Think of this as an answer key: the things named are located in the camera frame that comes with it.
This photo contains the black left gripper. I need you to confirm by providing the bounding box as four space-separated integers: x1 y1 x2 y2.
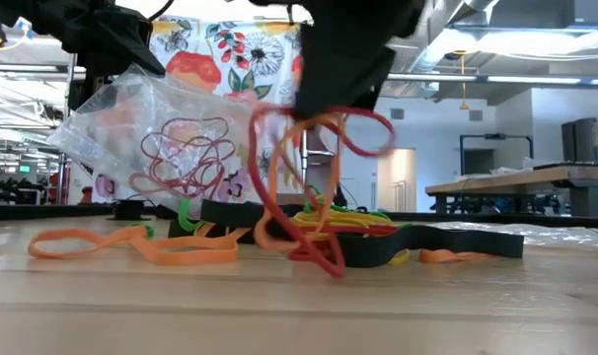
56 4 166 112

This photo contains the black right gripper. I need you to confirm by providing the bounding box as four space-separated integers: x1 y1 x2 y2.
249 0 428 118

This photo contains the red rubber band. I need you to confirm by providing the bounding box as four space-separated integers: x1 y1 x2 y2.
128 147 231 199
323 106 397 159
140 116 239 172
287 224 399 262
247 105 348 280

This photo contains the ceiling light strip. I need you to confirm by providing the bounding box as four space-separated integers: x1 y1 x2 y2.
387 72 479 83
486 75 582 86

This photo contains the floral print curtain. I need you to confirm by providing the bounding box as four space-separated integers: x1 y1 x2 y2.
89 17 310 206

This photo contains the pale pink cloth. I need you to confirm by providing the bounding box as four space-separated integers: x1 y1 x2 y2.
303 142 337 198

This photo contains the double door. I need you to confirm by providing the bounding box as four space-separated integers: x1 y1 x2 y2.
376 147 417 213

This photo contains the black light stand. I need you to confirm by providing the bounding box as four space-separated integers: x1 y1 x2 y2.
334 167 349 208

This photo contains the wooden top workbench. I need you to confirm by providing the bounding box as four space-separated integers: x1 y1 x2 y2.
424 165 598 219

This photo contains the grey cylinder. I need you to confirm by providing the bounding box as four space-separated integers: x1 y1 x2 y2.
561 121 576 167
573 117 598 167

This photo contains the black metal stand frame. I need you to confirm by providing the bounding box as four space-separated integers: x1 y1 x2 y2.
459 132 535 177

